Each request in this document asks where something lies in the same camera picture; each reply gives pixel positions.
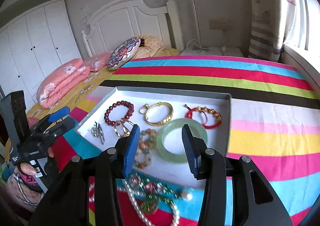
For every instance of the beige striped curtain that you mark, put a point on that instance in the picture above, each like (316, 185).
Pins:
(276, 23)

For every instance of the beige plush pillow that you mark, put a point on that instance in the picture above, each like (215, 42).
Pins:
(149, 46)

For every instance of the gold hoop keyring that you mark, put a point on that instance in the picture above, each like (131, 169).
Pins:
(125, 130)

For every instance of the white jewelry tray box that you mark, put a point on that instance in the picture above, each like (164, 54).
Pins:
(162, 168)

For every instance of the white wardrobe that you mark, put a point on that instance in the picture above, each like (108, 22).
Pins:
(33, 45)

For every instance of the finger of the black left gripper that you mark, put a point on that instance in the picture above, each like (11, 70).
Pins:
(59, 129)
(58, 113)

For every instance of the silver filigree brooch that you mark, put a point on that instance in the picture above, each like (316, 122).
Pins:
(97, 132)

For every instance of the white wooden headboard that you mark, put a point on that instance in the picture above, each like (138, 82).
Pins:
(120, 20)

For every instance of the left hand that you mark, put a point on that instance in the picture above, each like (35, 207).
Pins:
(28, 169)

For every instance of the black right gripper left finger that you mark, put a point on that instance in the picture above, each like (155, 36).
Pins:
(67, 200)

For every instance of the rainbow striped bedspread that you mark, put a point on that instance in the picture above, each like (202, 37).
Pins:
(274, 119)

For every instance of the gold bangle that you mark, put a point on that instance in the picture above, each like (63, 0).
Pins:
(157, 114)

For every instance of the green jade bangle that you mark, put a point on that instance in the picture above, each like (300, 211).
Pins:
(182, 139)

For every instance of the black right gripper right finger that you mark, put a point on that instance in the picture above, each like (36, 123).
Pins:
(255, 202)

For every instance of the pink folded quilt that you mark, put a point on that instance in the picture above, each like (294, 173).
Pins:
(57, 84)

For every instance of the pink pillow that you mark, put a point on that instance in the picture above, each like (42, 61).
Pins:
(97, 62)

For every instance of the round patterned cushion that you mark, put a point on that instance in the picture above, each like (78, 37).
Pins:
(123, 53)

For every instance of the white bedside table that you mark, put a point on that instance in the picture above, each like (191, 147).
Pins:
(213, 51)

